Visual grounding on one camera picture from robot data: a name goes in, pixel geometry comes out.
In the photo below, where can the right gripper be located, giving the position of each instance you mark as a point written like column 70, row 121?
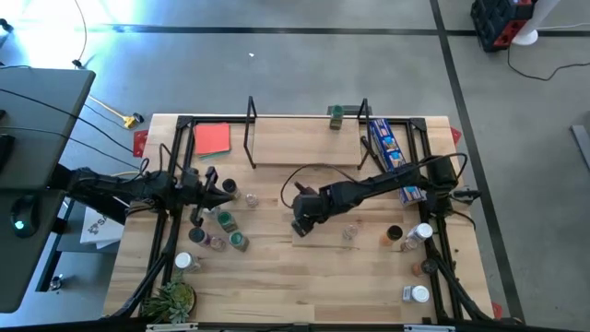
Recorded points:
column 309, row 207

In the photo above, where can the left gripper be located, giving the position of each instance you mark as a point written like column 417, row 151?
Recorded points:
column 193, row 193

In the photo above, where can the white lid bagel seasoning jar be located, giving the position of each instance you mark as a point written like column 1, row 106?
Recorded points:
column 213, row 213
column 419, row 293
column 184, row 260
column 421, row 230

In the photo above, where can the black lid red spice jar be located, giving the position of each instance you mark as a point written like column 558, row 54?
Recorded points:
column 197, row 235

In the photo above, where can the black lid orange spice jar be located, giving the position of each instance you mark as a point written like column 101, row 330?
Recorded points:
column 394, row 233
column 420, row 269

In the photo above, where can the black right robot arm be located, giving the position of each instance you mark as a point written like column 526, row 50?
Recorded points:
column 382, row 184

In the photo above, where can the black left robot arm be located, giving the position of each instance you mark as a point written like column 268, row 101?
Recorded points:
column 115, row 186

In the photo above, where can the teal mat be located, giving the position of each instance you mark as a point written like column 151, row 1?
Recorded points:
column 216, row 157

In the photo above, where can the red notebook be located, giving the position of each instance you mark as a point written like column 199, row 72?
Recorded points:
column 212, row 138

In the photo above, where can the red corner pad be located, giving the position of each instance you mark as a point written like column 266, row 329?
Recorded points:
column 455, row 135
column 496, row 310
column 140, row 144

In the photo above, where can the black plug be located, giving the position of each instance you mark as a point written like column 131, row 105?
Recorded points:
column 138, row 118

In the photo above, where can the blue plastic wrap box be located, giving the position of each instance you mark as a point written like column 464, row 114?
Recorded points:
column 387, row 143

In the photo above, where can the potted succulent plant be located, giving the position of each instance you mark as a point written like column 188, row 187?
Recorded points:
column 170, row 302

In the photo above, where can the white printed box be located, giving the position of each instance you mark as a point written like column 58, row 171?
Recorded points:
column 99, row 230

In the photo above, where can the black desk base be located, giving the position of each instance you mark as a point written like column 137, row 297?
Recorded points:
column 51, row 253

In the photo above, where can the caster wheel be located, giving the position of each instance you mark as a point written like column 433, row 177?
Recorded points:
column 55, row 282

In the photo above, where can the grey desk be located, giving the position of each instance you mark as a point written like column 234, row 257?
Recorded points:
column 37, row 138

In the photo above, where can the black round device with light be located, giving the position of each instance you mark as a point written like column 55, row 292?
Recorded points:
column 23, row 219

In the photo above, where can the black floor object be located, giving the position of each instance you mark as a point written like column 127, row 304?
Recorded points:
column 4, row 25

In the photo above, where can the black and red tool case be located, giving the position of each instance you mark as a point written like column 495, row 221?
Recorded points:
column 495, row 20

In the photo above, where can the white and black tower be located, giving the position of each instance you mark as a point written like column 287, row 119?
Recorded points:
column 530, row 32

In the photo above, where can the black metal table frame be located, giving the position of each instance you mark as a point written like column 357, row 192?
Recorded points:
column 184, row 122

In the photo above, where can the silver metal bracket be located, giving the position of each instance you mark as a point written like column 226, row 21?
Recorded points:
column 173, row 327
column 428, row 328

